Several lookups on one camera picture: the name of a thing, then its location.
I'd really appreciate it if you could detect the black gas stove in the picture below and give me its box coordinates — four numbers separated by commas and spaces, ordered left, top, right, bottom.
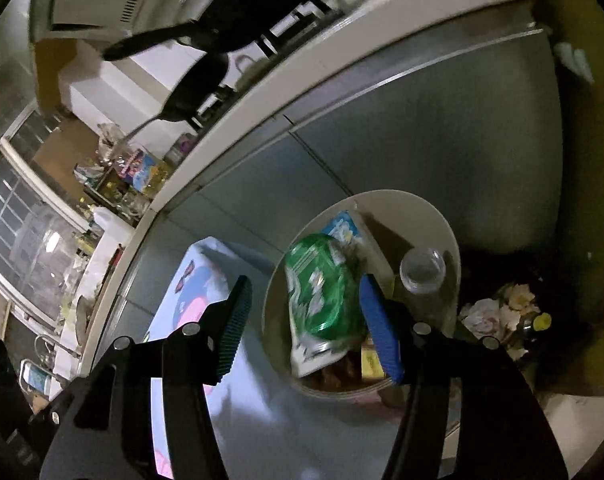
192, 0, 373, 131

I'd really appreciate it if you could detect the blue printed snack box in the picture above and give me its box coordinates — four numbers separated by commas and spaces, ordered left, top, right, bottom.
327, 210, 370, 266

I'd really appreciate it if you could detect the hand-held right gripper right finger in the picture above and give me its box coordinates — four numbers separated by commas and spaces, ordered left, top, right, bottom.
358, 272, 568, 480

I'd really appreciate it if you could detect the yellow capped bottle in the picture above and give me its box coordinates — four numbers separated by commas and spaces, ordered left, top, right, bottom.
522, 312, 553, 341

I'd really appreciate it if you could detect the clear plastic bottle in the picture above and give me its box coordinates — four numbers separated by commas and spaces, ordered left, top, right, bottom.
399, 246, 448, 295

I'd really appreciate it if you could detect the kitchen window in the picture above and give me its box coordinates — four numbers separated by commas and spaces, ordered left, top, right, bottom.
0, 110, 98, 321

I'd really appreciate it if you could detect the green printed packet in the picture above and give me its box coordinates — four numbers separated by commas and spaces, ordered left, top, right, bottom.
283, 232, 370, 378

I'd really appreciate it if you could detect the beige round waste bin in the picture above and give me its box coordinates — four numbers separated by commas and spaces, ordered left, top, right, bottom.
262, 189, 462, 401

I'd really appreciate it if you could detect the yellow brown printed packet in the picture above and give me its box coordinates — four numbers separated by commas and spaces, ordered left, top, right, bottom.
307, 342, 388, 393

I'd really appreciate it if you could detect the cartoon printed blue tablecloth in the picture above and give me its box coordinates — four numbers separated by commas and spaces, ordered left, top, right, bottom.
149, 237, 413, 480

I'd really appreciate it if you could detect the colourful snack bag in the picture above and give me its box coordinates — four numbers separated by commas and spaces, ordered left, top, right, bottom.
119, 150, 160, 191

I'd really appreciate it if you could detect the large black wok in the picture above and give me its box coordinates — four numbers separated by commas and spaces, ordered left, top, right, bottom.
104, 0, 315, 61

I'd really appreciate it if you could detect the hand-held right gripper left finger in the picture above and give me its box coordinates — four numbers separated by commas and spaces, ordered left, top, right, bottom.
39, 275, 253, 480

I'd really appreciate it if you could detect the grey kitchen counter cabinet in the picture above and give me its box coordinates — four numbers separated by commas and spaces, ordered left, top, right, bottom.
79, 0, 563, 381

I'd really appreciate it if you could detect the small black frying pan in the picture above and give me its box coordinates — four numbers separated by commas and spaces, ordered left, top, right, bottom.
109, 52, 230, 161

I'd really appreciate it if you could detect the crumpled tissue paper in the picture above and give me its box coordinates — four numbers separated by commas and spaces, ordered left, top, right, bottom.
459, 282, 540, 361

